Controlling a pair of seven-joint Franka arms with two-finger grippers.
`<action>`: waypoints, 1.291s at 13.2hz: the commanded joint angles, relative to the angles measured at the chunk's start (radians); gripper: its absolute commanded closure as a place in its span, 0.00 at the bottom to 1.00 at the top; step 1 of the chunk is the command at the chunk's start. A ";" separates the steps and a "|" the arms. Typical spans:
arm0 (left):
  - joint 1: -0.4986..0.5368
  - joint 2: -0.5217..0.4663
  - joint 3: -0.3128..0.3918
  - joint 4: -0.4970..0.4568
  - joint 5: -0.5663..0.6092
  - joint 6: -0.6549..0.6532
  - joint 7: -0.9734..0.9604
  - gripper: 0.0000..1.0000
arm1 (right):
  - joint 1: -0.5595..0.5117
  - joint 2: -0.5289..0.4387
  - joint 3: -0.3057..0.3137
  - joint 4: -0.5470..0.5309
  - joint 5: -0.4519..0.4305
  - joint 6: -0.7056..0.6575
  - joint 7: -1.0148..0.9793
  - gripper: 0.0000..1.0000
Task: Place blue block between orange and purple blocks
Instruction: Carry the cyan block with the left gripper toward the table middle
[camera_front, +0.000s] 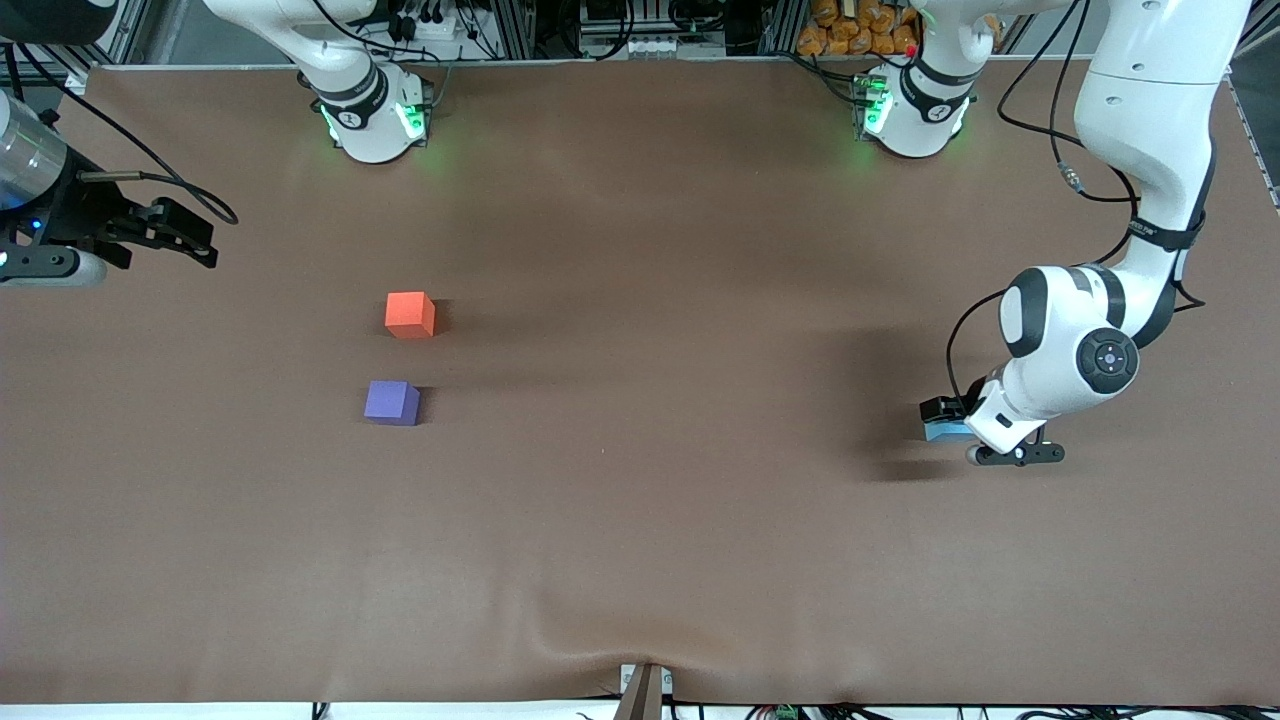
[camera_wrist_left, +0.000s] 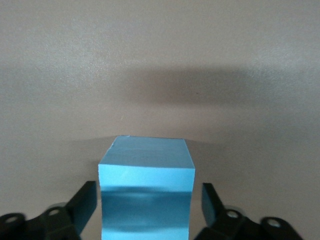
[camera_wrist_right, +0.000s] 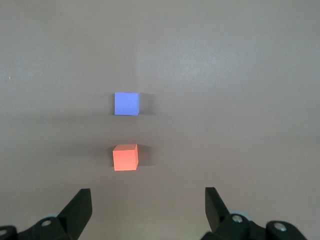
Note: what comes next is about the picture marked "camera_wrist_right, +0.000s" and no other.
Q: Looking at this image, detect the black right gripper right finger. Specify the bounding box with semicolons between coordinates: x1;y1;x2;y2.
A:
199;186;307;240

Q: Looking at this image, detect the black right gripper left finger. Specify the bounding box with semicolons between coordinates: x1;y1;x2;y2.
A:
0;188;93;240

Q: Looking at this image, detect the orange foam block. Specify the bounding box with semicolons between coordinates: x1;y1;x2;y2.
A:
112;143;139;172

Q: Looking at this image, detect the purple foam block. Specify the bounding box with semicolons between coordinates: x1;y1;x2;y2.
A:
114;91;140;116

